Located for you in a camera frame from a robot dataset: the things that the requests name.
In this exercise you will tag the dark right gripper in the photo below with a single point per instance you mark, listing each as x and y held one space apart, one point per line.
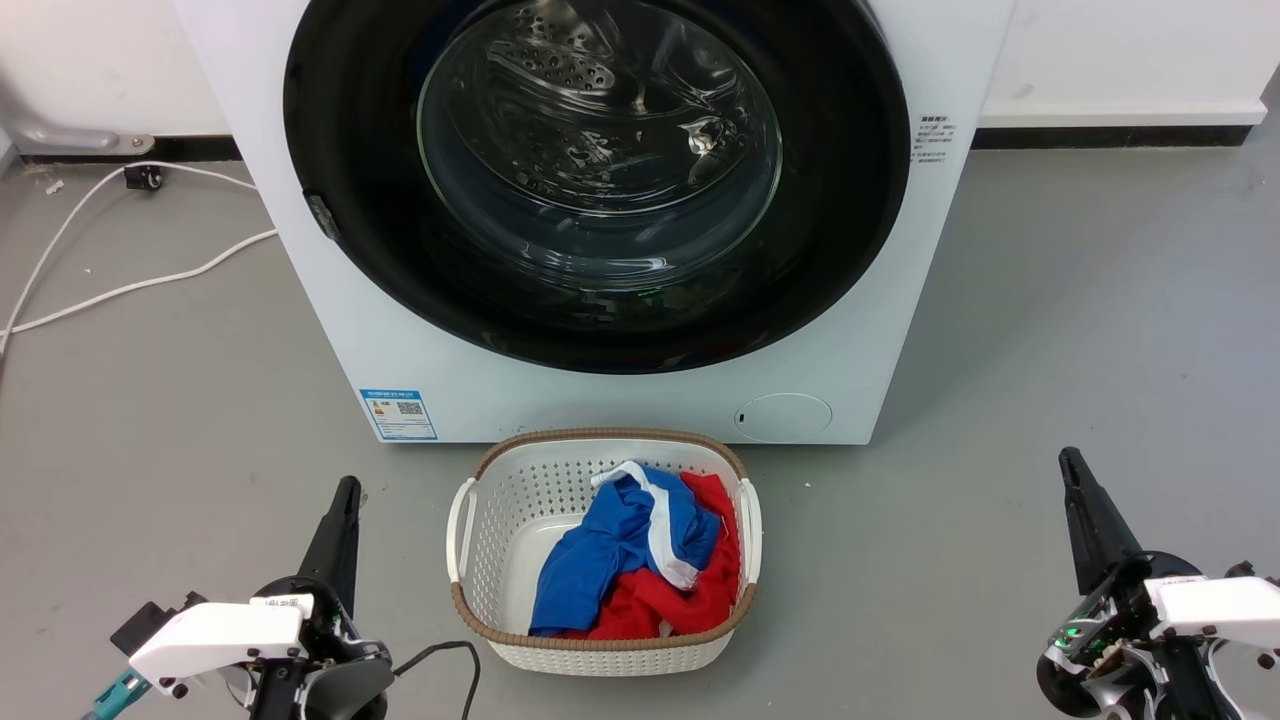
1120 640

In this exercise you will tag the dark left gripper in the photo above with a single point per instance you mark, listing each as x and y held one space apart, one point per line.
335 675

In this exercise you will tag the white front-load washing machine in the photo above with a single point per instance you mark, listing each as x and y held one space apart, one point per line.
600 405

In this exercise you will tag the round black glass washer door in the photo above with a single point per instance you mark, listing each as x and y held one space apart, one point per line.
350 150

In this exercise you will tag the blue energy label sticker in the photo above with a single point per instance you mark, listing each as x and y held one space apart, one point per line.
398 414

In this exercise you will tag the white perforated laundry basket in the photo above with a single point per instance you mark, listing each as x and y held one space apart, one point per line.
510 500

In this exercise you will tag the blue garment with white trim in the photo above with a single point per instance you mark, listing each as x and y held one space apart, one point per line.
600 550

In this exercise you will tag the teal connector piece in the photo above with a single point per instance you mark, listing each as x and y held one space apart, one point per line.
118 695

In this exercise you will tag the round white filter cover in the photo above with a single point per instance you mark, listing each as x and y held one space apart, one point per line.
783 417

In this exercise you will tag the red garment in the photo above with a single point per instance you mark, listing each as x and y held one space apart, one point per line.
690 600

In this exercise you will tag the black baseboard strip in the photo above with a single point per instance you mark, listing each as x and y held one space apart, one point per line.
200 148
1100 136

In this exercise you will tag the small black plug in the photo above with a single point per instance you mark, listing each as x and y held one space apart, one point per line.
143 178

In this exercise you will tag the small black text sticker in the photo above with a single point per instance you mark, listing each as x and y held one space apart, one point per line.
935 138

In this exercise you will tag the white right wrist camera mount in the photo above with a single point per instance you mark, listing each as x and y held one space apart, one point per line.
1220 605

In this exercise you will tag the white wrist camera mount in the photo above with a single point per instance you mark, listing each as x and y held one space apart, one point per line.
1220 605
215 635

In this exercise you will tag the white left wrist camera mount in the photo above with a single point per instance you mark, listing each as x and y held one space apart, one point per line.
215 635

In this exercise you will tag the white wall ledge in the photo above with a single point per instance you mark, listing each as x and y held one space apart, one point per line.
1120 113

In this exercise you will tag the grey metal pipe bracket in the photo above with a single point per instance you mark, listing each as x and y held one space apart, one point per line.
70 138

